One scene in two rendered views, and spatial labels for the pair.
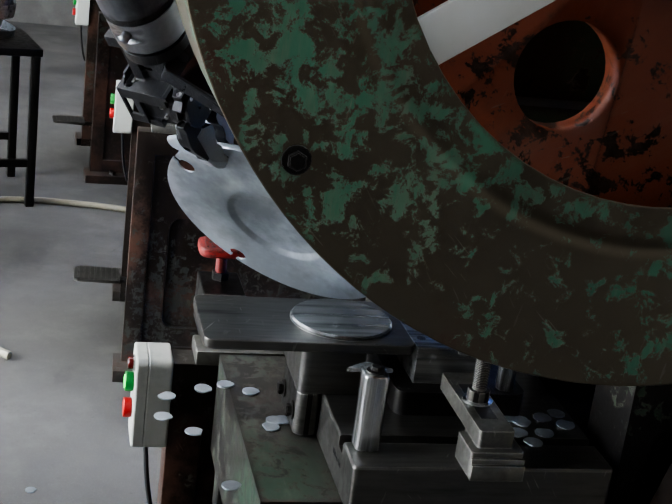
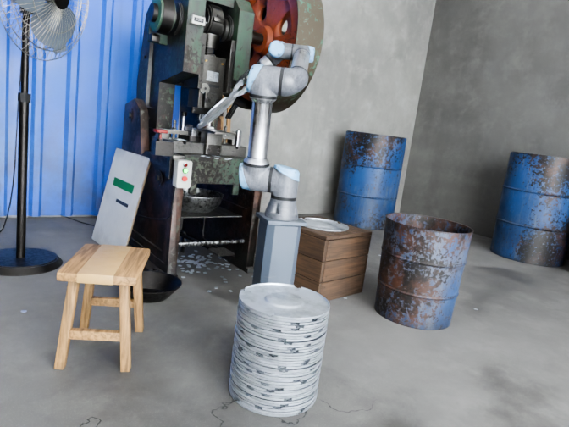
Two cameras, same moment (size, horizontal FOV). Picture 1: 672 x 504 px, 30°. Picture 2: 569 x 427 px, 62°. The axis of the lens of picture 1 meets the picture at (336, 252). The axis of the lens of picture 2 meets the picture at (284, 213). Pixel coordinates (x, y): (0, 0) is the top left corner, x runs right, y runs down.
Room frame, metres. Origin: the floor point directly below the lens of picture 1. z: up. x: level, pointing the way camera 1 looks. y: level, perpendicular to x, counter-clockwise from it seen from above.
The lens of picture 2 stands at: (2.06, 2.56, 0.86)
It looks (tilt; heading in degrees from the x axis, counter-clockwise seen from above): 11 degrees down; 246
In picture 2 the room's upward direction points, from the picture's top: 7 degrees clockwise
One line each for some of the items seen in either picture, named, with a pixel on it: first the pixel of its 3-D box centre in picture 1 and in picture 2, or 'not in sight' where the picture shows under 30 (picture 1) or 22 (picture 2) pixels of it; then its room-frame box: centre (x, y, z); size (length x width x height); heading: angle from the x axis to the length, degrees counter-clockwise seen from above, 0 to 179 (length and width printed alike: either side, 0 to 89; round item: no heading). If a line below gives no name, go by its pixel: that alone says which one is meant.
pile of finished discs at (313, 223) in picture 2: not in sight; (322, 224); (0.84, 0.33, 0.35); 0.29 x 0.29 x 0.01
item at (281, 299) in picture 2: not in sight; (284, 300); (1.45, 1.27, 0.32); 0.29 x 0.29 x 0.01
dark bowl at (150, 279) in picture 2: not in sight; (148, 288); (1.74, 0.42, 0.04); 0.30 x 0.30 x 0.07
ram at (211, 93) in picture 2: not in sight; (208, 81); (1.43, -0.10, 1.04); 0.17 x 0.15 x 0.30; 104
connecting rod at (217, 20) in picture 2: not in sight; (209, 37); (1.44, -0.14, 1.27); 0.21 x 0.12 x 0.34; 104
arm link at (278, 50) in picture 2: not in sight; (279, 50); (1.20, 0.33, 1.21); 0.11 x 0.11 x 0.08; 65
